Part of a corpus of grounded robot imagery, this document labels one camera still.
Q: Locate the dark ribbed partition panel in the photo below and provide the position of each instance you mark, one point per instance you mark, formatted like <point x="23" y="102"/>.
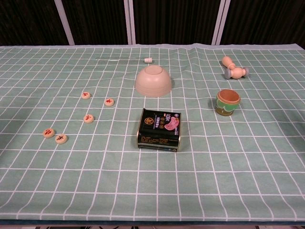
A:
<point x="97" y="21"/>
<point x="174" y="21"/>
<point x="267" y="21"/>
<point x="28" y="21"/>

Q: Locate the white partition frame post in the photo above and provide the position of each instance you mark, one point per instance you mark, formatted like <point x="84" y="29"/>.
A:
<point x="220" y="23"/>
<point x="64" y="22"/>
<point x="129" y="21"/>

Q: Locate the wooden toy hammer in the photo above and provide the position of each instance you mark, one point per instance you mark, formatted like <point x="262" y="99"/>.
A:
<point x="237" y="72"/>

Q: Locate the glass tube with white stopper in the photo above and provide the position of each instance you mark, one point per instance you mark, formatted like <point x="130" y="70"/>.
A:
<point x="149" y="59"/>

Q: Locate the green grid-patterned table mat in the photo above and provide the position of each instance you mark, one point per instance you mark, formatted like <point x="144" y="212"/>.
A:
<point x="214" y="167"/>

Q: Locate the black snack packet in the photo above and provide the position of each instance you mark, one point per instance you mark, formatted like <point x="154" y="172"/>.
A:
<point x="157" y="128"/>

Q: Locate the upturned beige bowl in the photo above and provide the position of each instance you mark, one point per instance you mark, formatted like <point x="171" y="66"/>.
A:
<point x="152" y="81"/>

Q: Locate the green and orange cup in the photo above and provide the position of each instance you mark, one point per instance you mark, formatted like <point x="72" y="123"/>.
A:
<point x="226" y="105"/>

